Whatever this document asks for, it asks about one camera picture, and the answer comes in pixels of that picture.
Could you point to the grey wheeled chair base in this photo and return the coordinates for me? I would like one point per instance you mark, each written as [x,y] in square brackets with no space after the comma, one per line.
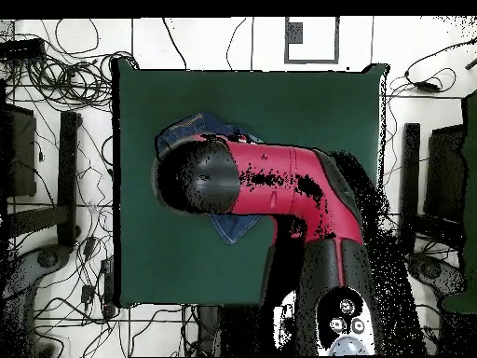
[48,259]
[432,270]

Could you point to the black power strip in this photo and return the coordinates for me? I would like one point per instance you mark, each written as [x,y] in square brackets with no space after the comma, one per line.
[108,287]
[22,48]

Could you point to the grey square floor frame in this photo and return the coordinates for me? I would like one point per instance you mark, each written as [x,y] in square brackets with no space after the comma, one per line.
[294,33]

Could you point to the black box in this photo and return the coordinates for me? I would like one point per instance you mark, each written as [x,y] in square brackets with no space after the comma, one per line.
[445,171]
[22,156]

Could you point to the blue denim jeans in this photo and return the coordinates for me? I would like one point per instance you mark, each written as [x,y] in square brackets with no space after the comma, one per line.
[193,125]

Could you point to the dark green table cloth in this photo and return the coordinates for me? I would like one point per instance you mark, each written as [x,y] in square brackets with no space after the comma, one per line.
[316,112]

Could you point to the black power adapter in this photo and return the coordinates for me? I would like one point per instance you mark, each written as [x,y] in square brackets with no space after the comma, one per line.
[426,86]
[87,294]
[89,246]

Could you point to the dark green spare cloth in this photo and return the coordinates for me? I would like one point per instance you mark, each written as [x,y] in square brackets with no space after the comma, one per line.
[470,186]

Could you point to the black stand base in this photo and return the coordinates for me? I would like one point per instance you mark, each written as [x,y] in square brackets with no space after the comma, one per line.
[410,179]
[68,179]

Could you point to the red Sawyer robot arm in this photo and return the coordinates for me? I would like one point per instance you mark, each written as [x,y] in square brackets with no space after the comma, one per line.
[268,179]

